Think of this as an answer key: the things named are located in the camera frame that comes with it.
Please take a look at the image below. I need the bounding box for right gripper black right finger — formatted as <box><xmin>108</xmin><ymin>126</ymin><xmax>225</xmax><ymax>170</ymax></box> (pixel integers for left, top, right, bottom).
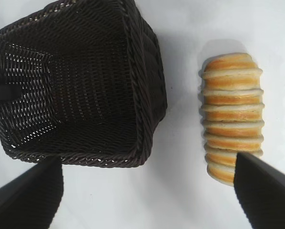
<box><xmin>232</xmin><ymin>152</ymin><xmax>285</xmax><ymax>229</ymax></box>

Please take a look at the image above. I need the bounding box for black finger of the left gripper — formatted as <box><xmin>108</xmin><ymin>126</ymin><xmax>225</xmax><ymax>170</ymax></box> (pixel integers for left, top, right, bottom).
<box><xmin>0</xmin><ymin>77</ymin><xmax>22</xmax><ymax>109</ymax></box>

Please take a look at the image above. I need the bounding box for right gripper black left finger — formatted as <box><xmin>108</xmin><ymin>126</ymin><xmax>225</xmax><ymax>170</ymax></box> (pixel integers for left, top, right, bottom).
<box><xmin>0</xmin><ymin>157</ymin><xmax>65</xmax><ymax>229</ymax></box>

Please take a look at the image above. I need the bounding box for dark brown woven wicker basket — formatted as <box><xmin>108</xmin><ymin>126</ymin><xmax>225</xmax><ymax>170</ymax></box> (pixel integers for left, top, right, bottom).
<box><xmin>0</xmin><ymin>0</ymin><xmax>169</xmax><ymax>169</ymax></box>

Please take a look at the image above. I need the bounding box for long striped bread loaf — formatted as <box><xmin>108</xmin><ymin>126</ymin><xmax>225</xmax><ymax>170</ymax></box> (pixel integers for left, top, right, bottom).
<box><xmin>199</xmin><ymin>52</ymin><xmax>264</xmax><ymax>187</ymax></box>

